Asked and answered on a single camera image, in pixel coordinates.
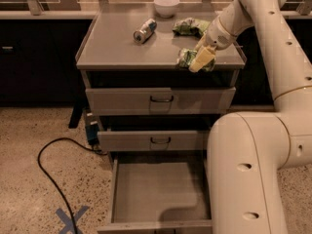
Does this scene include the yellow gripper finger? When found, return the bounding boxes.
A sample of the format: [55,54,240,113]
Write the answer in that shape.
[189,46,215,72]
[194,35,208,52]

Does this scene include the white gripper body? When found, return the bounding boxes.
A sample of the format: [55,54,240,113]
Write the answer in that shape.
[205,17,237,50]

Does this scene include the blue white soda can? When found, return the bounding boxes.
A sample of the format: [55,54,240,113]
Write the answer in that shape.
[133,19,157,44]

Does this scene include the blue tape cross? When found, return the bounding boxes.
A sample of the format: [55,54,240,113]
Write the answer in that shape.
[56,206,89,234]

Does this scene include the green crumpled chip bag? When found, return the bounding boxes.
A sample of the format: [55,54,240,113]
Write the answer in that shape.
[173,18,211,37]

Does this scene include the black cable left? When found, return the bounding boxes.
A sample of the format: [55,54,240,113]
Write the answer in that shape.
[36,136,108,234]

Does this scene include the blue power box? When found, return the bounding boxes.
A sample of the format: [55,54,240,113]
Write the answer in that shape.
[85,112,99,145]

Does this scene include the bottom grey drawer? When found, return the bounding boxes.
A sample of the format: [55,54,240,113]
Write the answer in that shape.
[97,156,213,234]

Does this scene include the white ceramic bowl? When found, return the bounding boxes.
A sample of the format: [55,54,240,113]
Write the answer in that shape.
[153,0,180,18]

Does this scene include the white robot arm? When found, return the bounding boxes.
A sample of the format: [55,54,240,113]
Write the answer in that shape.
[190,0,312,234]

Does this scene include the middle grey drawer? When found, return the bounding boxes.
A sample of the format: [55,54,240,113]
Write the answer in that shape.
[97,130,209,152]

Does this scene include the top grey drawer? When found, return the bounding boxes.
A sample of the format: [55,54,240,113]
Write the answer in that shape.
[86,88,236,116]

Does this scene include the grey drawer cabinet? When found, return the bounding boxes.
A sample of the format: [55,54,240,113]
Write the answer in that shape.
[75,1,248,164]

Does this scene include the grey drawer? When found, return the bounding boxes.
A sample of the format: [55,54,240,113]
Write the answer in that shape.
[97,156,213,234]
[97,130,209,152]
[86,88,236,116]

